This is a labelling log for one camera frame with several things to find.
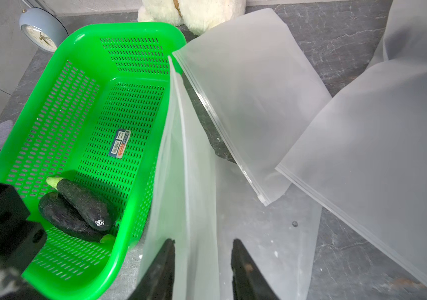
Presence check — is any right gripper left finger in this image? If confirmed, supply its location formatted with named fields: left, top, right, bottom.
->
left=128, top=239, right=175, bottom=300

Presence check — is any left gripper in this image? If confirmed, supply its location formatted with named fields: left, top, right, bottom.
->
left=0, top=183, right=47, bottom=300

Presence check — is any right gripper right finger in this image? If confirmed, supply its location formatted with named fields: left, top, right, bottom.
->
left=231, top=239, right=279, bottom=300

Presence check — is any dark eggplant bottom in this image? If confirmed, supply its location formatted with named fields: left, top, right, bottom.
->
left=38, top=191, right=116, bottom=244

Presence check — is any dark eggplant diagonal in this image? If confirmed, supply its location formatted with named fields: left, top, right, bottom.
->
left=46, top=177, right=117, bottom=231

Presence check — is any clear zip-top bag stack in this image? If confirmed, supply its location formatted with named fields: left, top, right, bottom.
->
left=139, top=66, right=322, bottom=300

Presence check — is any small label sticker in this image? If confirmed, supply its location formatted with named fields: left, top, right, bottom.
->
left=108, top=129, right=132, bottom=159

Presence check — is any green plastic basket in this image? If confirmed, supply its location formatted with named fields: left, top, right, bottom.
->
left=0, top=22, right=186, bottom=300

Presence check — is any white plush toy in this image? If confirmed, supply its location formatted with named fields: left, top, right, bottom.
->
left=138, top=0, right=246, bottom=36

